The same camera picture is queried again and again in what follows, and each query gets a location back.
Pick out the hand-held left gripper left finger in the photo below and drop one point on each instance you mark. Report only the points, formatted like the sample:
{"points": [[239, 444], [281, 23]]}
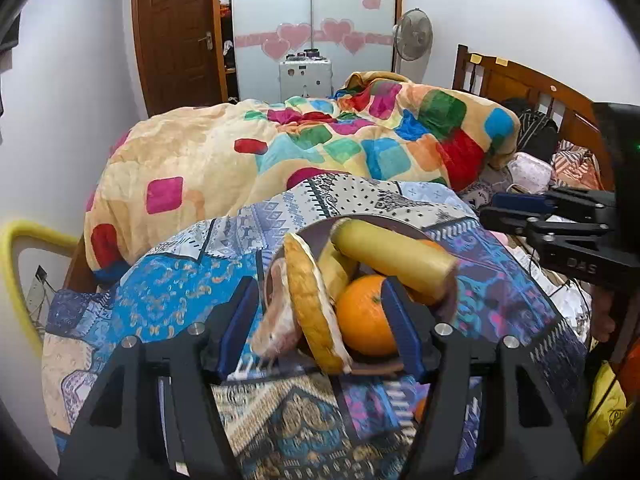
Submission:
{"points": [[235, 332]]}

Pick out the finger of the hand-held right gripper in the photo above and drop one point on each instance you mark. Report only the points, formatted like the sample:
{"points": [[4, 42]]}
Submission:
{"points": [[520, 204], [505, 221]]}

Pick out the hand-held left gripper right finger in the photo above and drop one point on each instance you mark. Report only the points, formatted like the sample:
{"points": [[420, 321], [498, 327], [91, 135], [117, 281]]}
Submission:
{"points": [[400, 327]]}

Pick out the large orange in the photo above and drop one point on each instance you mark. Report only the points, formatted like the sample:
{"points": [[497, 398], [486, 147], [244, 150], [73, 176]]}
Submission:
{"points": [[367, 317]]}

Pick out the brown bowl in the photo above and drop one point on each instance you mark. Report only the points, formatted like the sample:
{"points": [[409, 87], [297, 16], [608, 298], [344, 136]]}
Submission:
{"points": [[447, 295]]}

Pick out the yellow banana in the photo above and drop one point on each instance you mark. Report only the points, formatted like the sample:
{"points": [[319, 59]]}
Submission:
{"points": [[395, 260], [337, 271]]}

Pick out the bread toy slice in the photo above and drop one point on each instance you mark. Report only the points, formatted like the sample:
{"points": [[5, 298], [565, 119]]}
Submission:
{"points": [[312, 305]]}

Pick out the small tangerine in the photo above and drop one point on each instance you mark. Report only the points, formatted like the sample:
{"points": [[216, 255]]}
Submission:
{"points": [[420, 408]]}

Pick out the person's right hand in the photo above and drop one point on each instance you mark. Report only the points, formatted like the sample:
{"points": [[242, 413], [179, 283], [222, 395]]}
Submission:
{"points": [[602, 315]]}

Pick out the pink bag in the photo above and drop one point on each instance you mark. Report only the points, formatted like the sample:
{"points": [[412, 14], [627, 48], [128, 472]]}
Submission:
{"points": [[531, 172]]}

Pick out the black bag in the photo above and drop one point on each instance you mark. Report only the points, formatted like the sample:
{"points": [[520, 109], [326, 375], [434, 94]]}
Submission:
{"points": [[535, 130]]}

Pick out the blue patterned blanket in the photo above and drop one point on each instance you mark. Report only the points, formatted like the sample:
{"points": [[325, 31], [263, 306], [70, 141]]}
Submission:
{"points": [[165, 285]]}

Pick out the wooden bed headboard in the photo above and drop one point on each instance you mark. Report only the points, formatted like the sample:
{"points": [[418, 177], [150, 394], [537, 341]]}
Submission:
{"points": [[545, 95]]}

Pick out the colourful checked blanket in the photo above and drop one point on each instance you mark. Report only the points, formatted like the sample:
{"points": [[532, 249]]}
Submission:
{"points": [[200, 160]]}

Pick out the standing fan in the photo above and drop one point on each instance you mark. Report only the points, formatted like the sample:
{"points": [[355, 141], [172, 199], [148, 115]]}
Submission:
{"points": [[414, 35]]}

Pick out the yellow bag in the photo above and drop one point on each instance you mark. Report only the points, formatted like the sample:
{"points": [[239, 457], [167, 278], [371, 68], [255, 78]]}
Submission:
{"points": [[605, 405]]}

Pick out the white box appliance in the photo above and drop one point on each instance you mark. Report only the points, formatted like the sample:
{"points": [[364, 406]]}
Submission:
{"points": [[305, 79]]}

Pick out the small dark jars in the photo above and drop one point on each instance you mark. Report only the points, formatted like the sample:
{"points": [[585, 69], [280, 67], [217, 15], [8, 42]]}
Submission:
{"points": [[306, 54]]}

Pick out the pink heart stickers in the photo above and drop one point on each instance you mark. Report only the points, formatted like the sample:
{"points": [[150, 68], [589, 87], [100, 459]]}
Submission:
{"points": [[310, 35]]}

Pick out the wardrobe with frosted sliding doors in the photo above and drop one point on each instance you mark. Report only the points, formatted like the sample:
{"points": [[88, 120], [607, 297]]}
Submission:
{"points": [[310, 5]]}

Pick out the brown wooden door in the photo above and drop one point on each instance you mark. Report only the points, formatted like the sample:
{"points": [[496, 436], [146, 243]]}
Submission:
{"points": [[175, 30]]}

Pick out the yellow foam rail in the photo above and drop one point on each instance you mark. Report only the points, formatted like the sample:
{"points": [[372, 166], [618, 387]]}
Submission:
{"points": [[30, 230]]}

